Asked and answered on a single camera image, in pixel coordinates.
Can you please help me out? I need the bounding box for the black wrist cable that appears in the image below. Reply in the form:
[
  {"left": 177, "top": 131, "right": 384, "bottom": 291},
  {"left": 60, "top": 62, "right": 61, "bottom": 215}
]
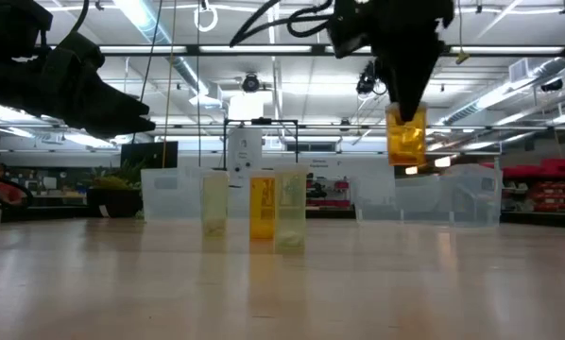
[
  {"left": 229, "top": 0, "right": 335, "bottom": 48},
  {"left": 72, "top": 0, "right": 91, "bottom": 34}
]

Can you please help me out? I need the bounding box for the black ceiling device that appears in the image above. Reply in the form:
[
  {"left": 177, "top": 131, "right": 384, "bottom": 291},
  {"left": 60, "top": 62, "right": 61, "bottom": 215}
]
[{"left": 540, "top": 78, "right": 565, "bottom": 94}]

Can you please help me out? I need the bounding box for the red storage shelving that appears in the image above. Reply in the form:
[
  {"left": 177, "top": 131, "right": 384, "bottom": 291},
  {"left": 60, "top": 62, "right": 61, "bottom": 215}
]
[{"left": 480, "top": 158, "right": 565, "bottom": 213}]

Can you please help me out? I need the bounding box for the round black overhead camera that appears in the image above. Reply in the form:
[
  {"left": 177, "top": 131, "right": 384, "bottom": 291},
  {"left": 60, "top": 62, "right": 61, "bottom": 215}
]
[{"left": 242, "top": 73, "right": 261, "bottom": 94}]

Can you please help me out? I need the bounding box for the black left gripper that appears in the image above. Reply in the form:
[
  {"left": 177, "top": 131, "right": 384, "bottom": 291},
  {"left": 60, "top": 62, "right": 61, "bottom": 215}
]
[{"left": 29, "top": 49, "right": 157, "bottom": 140}]

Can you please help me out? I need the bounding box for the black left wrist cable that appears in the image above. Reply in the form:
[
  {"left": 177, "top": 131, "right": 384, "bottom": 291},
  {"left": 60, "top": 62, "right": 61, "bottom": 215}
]
[{"left": 72, "top": 0, "right": 91, "bottom": 34}]

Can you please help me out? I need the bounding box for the amber medicine bottle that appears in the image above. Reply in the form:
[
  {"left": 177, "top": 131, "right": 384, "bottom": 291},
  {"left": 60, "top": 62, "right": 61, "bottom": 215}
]
[
  {"left": 248, "top": 170, "right": 277, "bottom": 241},
  {"left": 385, "top": 102, "right": 428, "bottom": 167}
]

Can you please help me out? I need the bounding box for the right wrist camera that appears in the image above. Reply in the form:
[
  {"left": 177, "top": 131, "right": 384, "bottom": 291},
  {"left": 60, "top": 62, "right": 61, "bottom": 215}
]
[{"left": 328, "top": 17, "right": 374, "bottom": 60}]

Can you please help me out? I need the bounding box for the white hanging cable loop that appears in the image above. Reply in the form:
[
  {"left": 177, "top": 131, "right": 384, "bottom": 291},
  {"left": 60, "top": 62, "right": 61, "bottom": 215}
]
[{"left": 193, "top": 0, "right": 219, "bottom": 33}]

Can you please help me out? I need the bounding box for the white control box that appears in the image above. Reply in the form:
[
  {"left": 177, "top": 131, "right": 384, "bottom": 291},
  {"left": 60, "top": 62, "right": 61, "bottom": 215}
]
[{"left": 227, "top": 127, "right": 264, "bottom": 188}]

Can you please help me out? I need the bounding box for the black hanging cord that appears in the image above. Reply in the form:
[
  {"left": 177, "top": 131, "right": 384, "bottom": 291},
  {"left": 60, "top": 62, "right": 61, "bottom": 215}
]
[{"left": 131, "top": 0, "right": 164, "bottom": 143}]

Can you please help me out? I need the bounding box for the potted succulent plant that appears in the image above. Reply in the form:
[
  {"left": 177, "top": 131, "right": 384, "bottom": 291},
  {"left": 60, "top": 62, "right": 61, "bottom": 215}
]
[{"left": 86, "top": 159, "right": 146, "bottom": 219}]

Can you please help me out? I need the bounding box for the clear plastic bin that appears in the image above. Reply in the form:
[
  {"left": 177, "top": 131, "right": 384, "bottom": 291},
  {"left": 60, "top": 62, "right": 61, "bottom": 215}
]
[
  {"left": 140, "top": 165, "right": 264, "bottom": 223},
  {"left": 351, "top": 162, "right": 504, "bottom": 228}
]

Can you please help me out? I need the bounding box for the black monitor screen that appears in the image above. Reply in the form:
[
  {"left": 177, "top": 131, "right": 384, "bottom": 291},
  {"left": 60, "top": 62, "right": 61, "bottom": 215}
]
[{"left": 120, "top": 140, "right": 180, "bottom": 170}]

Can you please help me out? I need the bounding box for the yellow hanging cord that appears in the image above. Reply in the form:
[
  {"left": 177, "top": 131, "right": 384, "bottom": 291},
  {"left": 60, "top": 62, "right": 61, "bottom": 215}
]
[{"left": 162, "top": 0, "right": 178, "bottom": 169}]

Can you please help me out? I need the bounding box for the silver ceiling duct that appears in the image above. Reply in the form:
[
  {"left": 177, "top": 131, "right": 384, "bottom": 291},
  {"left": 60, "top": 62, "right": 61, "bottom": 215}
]
[{"left": 440, "top": 56, "right": 565, "bottom": 128}]

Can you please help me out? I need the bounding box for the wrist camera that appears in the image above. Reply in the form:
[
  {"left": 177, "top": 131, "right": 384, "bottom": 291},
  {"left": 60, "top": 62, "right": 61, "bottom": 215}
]
[
  {"left": 55, "top": 31, "right": 106, "bottom": 72},
  {"left": 328, "top": 17, "right": 374, "bottom": 60}
]

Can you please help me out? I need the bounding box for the yellow hanging hook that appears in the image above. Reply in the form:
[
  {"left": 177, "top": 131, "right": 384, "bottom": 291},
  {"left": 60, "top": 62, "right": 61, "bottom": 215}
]
[{"left": 454, "top": 0, "right": 471, "bottom": 66}]

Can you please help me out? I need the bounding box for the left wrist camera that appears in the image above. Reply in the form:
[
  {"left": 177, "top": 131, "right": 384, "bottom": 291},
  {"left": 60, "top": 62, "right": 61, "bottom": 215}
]
[{"left": 55, "top": 31, "right": 106, "bottom": 72}]

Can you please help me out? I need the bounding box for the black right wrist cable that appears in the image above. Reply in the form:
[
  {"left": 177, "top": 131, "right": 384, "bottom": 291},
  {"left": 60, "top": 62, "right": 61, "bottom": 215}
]
[{"left": 229, "top": 0, "right": 335, "bottom": 48}]

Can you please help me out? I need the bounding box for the black metal stand frame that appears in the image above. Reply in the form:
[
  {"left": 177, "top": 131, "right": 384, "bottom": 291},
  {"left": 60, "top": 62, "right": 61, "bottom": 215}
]
[{"left": 223, "top": 116, "right": 300, "bottom": 171}]

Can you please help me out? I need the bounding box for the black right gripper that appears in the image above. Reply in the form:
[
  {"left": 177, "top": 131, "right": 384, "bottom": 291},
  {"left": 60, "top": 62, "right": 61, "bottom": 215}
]
[{"left": 371, "top": 0, "right": 455, "bottom": 123}]

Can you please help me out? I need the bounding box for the black ceiling spotlight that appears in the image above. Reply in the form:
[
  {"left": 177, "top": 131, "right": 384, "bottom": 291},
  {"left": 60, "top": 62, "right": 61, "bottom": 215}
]
[{"left": 356, "top": 59, "right": 388, "bottom": 96}]

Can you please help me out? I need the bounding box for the shelf with red boxes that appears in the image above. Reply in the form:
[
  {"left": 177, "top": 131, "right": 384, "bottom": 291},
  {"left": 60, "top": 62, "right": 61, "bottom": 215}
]
[{"left": 305, "top": 175, "right": 352, "bottom": 209}]

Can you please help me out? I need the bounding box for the black overhead light bar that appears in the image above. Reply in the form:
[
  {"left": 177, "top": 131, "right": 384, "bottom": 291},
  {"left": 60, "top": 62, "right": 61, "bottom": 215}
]
[{"left": 36, "top": 43, "right": 565, "bottom": 59}]

